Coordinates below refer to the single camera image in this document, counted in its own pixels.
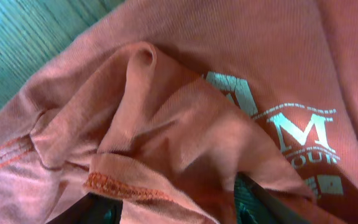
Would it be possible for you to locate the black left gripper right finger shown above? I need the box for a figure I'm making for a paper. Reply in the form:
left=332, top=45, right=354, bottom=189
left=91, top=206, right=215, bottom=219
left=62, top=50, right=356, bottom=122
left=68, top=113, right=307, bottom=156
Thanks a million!
left=234, top=172, right=312, bottom=224

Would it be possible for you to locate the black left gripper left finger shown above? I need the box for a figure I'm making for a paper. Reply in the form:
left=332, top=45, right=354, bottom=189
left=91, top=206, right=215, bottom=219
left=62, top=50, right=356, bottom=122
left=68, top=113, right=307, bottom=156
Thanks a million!
left=47, top=193, right=123, bottom=224

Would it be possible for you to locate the red soccer t-shirt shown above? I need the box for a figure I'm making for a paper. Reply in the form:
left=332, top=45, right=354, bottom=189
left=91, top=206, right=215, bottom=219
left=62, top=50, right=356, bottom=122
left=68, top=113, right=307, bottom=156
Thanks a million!
left=0, top=0, right=358, bottom=223

